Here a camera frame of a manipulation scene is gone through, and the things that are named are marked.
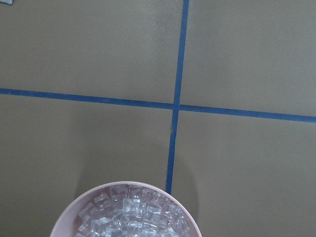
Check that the clear ice cubes pile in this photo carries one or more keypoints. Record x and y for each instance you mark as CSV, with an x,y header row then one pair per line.
x,y
131,211

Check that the pink bowl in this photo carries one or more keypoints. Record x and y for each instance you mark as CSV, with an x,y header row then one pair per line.
x,y
68,220

